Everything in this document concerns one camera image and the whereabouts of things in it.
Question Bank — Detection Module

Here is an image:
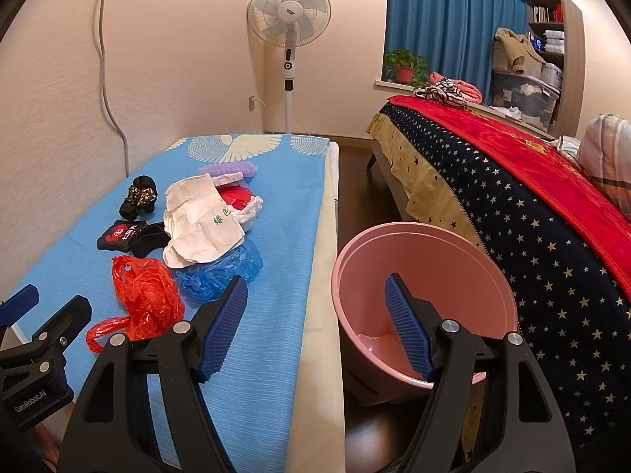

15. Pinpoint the red plastic bag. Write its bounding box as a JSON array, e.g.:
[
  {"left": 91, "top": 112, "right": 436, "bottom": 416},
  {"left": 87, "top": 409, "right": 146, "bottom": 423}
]
[{"left": 86, "top": 255, "right": 185, "bottom": 354}]

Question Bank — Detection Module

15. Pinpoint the blue plastic bag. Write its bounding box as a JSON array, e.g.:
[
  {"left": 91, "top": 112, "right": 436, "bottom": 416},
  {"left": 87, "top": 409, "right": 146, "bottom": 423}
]
[{"left": 171, "top": 239, "right": 263, "bottom": 302}]

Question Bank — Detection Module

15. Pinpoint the black red snack wrapper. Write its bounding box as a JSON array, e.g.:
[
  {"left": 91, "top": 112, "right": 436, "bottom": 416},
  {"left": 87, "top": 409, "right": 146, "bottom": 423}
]
[{"left": 96, "top": 220, "right": 147, "bottom": 253}]

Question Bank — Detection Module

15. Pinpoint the white paper bag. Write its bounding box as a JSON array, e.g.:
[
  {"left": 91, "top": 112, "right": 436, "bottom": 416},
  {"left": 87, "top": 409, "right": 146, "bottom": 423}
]
[{"left": 162, "top": 174, "right": 245, "bottom": 269}]

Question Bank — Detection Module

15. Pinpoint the black gold scrunchie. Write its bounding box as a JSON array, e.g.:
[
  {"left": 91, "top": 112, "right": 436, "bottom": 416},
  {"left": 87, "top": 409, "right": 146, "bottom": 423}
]
[{"left": 119, "top": 175, "right": 157, "bottom": 221}]

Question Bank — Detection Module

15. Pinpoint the white sock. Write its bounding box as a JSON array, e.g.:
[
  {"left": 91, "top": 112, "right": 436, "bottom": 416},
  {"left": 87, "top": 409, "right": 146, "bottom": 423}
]
[{"left": 233, "top": 196, "right": 263, "bottom": 233}]

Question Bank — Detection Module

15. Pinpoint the red package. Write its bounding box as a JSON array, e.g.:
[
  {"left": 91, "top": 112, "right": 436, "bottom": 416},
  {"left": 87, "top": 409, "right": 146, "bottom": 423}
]
[{"left": 217, "top": 185, "right": 252, "bottom": 210}]

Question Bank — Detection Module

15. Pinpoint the purple foam net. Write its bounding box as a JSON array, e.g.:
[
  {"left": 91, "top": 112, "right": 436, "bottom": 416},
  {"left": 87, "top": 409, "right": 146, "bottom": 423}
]
[{"left": 199, "top": 161, "right": 258, "bottom": 178}]

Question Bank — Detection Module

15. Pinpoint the pink plastic trash bin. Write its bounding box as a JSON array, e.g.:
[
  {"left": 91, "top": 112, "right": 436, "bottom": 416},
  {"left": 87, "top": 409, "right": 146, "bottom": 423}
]
[{"left": 330, "top": 221, "right": 519, "bottom": 389}]

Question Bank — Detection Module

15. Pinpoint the starry navy bed blanket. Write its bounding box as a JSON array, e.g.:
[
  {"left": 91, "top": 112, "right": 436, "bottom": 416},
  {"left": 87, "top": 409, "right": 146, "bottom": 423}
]
[{"left": 368, "top": 101, "right": 630, "bottom": 472}]

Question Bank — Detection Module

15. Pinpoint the red bed blanket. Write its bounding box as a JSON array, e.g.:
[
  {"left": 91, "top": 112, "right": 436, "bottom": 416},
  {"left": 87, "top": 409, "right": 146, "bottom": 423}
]
[{"left": 388, "top": 95, "right": 630, "bottom": 294}]

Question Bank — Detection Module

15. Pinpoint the plaid pillow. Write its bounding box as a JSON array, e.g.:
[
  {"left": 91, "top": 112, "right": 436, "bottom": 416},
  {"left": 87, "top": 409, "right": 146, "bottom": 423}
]
[{"left": 577, "top": 113, "right": 631, "bottom": 220}]

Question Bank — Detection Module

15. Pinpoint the clear plastic storage box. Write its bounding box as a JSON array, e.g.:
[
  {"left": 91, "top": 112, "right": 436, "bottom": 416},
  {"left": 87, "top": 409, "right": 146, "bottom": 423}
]
[{"left": 491, "top": 71, "right": 560, "bottom": 131}]

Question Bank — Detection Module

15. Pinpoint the pink cloth on sill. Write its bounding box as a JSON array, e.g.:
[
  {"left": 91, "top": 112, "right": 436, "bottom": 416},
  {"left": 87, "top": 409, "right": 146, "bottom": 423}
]
[{"left": 429, "top": 72, "right": 482, "bottom": 104}]

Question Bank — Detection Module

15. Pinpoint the zebra striped cloth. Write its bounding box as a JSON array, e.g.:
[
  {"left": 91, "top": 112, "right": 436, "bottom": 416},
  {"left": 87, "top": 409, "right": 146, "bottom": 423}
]
[{"left": 414, "top": 83, "right": 467, "bottom": 109}]

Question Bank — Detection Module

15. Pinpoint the potted green plant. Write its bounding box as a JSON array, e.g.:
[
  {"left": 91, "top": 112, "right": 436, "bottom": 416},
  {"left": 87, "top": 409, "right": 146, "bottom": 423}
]
[{"left": 383, "top": 48, "right": 429, "bottom": 88}]

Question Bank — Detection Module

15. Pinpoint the beige jacket on box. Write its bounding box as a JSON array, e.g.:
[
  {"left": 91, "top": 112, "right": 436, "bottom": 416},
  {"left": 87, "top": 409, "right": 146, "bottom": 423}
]
[{"left": 492, "top": 27, "right": 545, "bottom": 78}]

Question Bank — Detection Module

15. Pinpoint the wooden bookshelf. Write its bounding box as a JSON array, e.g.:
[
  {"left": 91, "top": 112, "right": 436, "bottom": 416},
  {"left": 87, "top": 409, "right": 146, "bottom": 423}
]
[{"left": 526, "top": 0, "right": 566, "bottom": 134}]

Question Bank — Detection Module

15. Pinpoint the blue window curtain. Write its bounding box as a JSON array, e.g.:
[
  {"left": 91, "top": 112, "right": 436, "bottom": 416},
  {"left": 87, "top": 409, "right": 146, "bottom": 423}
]
[{"left": 385, "top": 0, "right": 527, "bottom": 104}]

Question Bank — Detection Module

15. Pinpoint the white standing fan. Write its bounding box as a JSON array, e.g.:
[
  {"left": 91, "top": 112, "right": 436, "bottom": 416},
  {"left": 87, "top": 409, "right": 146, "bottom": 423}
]
[{"left": 247, "top": 0, "right": 332, "bottom": 134}]

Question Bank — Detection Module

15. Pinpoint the grey wall cable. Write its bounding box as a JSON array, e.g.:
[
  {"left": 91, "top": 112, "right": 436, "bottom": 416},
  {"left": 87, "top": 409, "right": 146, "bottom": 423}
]
[{"left": 93, "top": 0, "right": 131, "bottom": 179}]

